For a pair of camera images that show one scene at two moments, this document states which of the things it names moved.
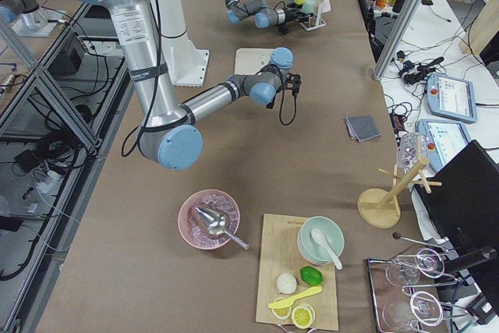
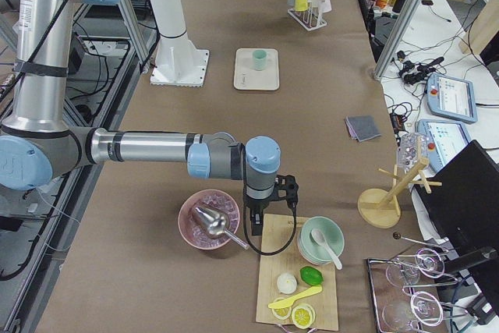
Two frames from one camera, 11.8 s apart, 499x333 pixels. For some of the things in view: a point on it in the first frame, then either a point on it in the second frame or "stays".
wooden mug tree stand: [379, 207] stays
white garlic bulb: [286, 283] stays
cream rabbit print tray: [249, 61] stays
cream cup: [325, 4] stays
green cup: [308, 6] → [260, 57]
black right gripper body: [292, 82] → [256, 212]
